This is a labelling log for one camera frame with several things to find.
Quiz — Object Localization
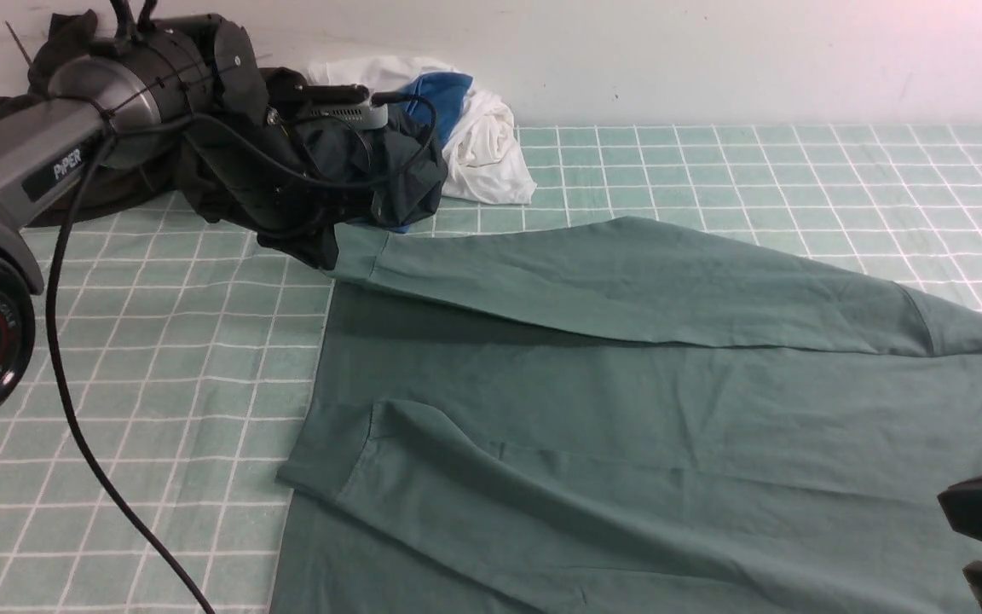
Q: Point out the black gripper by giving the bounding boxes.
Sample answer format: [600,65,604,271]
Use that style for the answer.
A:
[176,67,372,269]

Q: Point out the green long sleeve shirt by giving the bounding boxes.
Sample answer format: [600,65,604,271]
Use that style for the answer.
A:
[270,217,982,613]

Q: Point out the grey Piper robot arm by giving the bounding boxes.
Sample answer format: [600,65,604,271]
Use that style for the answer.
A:
[0,1,982,613]

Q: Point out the dark green crumpled garment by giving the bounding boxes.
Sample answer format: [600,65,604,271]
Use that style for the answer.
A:
[283,104,448,227]

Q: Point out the dark brown crumpled garment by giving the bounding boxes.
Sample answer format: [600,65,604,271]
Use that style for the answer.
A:
[0,10,196,223]

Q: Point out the green checkered tablecloth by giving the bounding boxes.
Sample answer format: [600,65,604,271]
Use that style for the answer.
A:
[0,125,982,613]

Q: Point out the blue garment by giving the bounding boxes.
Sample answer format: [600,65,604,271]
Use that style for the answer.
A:
[372,72,472,234]

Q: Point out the white crumpled garment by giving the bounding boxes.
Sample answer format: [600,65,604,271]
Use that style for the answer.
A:
[305,55,537,206]

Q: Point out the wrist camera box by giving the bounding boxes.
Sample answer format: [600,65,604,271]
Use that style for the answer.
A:
[295,84,389,130]

